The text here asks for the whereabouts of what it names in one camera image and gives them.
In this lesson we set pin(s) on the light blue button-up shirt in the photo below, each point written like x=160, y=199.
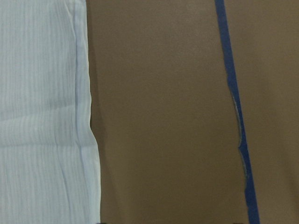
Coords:
x=49, y=159

